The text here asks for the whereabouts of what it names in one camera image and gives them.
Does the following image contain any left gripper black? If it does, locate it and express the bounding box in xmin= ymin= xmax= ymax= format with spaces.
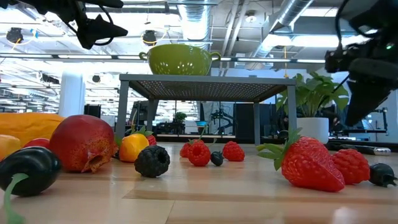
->
xmin=58 ymin=0 xmax=129 ymax=50

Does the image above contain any blueberry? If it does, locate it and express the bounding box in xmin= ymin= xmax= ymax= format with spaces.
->
xmin=210 ymin=151 xmax=224 ymax=167
xmin=369 ymin=162 xmax=398 ymax=188

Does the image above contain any black partition panel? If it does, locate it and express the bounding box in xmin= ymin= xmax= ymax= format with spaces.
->
xmin=233 ymin=103 xmax=256 ymax=138

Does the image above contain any red raspberry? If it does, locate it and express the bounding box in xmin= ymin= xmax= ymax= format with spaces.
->
xmin=221 ymin=141 xmax=246 ymax=162
xmin=187 ymin=140 xmax=211 ymax=167
xmin=331 ymin=148 xmax=371 ymax=185

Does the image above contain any black cherry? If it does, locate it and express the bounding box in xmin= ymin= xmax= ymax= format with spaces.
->
xmin=0 ymin=146 xmax=62 ymax=224

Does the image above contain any dark red pomegranate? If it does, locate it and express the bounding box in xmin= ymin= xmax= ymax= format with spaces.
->
xmin=49 ymin=114 xmax=118 ymax=174

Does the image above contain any large red strawberry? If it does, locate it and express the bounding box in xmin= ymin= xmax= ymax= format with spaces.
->
xmin=256 ymin=127 xmax=346 ymax=193

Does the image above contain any red cherry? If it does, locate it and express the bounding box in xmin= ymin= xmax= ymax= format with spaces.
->
xmin=23 ymin=138 xmax=50 ymax=149

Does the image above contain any green plastic colander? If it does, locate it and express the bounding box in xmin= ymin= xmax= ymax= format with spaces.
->
xmin=139 ymin=43 xmax=222 ymax=76

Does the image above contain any silver ventilation duct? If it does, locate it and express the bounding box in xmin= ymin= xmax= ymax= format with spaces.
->
xmin=247 ymin=0 xmax=315 ymax=71
xmin=177 ymin=0 xmax=212 ymax=50

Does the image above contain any blackberry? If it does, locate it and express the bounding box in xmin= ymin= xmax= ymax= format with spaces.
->
xmin=134 ymin=145 xmax=171 ymax=179

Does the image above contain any small yellow-orange peach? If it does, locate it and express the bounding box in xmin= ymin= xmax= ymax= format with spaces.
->
xmin=0 ymin=134 xmax=22 ymax=161
xmin=119 ymin=133 xmax=150 ymax=163

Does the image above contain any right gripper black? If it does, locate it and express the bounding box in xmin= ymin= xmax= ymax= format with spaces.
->
xmin=325 ymin=40 xmax=398 ymax=127

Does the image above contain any green plant in white pot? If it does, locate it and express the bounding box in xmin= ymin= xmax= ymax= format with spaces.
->
xmin=275 ymin=72 xmax=349 ymax=144

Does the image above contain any grey perforated metal shelf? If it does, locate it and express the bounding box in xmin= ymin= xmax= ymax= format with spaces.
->
xmin=114 ymin=73 xmax=298 ymax=146

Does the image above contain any white round pillar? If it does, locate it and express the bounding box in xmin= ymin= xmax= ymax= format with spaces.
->
xmin=58 ymin=71 xmax=86 ymax=118

